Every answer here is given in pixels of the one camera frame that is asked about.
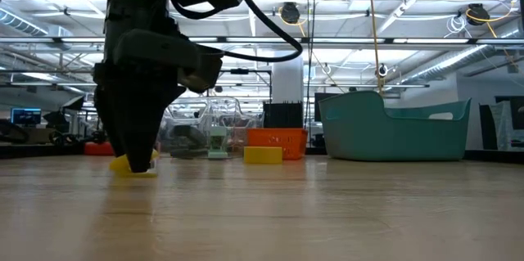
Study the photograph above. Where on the clear plastic container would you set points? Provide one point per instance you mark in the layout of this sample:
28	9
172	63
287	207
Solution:
245	113

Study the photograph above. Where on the silver air duct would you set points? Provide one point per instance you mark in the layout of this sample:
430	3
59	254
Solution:
24	23
450	62

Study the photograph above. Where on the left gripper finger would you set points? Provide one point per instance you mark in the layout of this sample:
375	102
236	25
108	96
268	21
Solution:
143	130
106	113

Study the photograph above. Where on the black background rig frame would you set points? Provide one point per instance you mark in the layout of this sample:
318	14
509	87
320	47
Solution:
245	71

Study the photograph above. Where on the yellow tape roll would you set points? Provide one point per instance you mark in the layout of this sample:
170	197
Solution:
262	155

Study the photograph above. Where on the red desk lamp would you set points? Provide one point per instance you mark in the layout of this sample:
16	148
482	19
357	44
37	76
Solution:
98	149

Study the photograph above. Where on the orange mesh basket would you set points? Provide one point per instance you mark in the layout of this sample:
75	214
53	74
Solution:
294	142

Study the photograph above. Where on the white building column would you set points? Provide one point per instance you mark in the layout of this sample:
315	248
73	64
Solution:
288	81

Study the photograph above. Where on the teal plastic bin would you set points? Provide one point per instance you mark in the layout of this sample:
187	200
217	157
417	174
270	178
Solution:
389	138

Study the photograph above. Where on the mint green stapler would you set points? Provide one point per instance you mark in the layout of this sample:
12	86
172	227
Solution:
218	142

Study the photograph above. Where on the small background monitor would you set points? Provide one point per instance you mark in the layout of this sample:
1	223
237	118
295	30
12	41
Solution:
25	118

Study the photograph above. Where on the black leaning panel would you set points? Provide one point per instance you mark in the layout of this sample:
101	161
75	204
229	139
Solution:
488	128

